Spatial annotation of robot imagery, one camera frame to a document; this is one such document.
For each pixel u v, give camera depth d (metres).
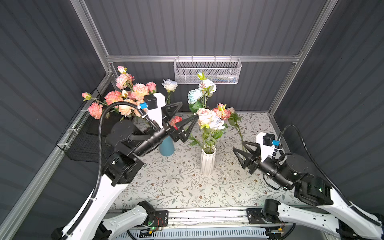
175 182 0.86
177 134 0.40
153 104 0.37
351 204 0.41
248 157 0.48
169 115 0.50
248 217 0.74
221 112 0.62
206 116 0.55
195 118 0.42
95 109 0.62
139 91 0.63
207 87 0.62
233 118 1.16
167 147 0.91
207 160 0.75
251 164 0.48
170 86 0.72
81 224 0.36
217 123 0.59
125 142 0.34
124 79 0.61
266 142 0.45
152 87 0.71
